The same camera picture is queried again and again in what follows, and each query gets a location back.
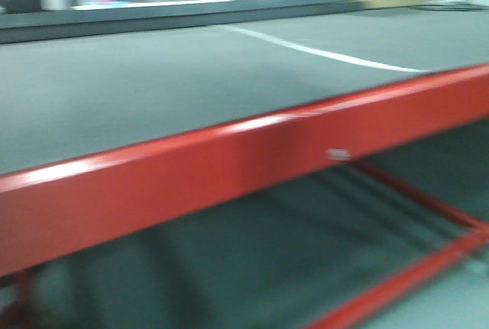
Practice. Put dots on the black shelf rear rail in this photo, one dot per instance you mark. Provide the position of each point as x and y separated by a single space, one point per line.
52 25

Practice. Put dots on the red lower shelf frame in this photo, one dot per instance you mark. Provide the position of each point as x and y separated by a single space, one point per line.
385 242

